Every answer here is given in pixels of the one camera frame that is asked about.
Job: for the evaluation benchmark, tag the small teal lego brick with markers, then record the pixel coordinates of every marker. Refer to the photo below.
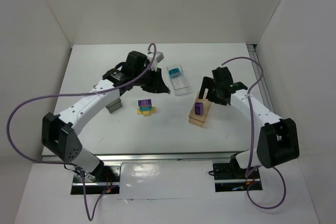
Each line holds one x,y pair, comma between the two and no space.
145,108

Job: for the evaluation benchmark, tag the clear plastic container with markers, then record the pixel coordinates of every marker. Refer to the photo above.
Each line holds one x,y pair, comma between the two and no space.
180,85

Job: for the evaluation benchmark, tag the aluminium rail right side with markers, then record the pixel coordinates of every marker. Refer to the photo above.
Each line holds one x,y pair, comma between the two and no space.
264,94

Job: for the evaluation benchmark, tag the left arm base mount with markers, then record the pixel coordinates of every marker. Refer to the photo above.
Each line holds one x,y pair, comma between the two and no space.
108,181

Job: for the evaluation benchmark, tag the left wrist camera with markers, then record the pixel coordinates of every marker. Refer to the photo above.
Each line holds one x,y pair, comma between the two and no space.
158,57

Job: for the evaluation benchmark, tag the purple curved lego piece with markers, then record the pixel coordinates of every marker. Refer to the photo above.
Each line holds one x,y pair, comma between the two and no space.
198,108

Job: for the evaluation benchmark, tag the aluminium rail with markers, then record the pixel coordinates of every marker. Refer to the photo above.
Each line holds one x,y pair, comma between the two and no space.
165,157
264,94

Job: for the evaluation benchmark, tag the grey translucent container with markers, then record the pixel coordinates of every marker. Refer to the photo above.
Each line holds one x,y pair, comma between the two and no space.
114,105

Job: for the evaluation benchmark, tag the yellow lego pieces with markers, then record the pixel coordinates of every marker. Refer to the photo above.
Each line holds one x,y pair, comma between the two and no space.
147,112

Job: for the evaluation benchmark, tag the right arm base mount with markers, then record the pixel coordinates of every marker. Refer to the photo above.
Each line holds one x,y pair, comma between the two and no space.
226,180

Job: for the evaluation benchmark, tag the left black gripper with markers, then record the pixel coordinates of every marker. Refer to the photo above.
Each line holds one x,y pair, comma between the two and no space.
151,80

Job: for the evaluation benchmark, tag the purple lego brick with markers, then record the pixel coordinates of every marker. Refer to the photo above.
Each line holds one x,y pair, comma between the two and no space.
145,103

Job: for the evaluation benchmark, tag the aluminium rail front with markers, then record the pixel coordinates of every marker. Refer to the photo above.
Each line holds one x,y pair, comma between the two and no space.
165,157

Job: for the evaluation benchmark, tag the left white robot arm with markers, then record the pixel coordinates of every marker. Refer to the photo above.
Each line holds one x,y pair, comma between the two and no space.
60,132

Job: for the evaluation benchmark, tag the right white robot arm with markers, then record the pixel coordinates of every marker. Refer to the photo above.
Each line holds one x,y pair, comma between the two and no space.
275,139

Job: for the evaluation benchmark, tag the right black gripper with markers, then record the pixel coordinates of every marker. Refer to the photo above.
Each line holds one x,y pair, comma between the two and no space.
214,92

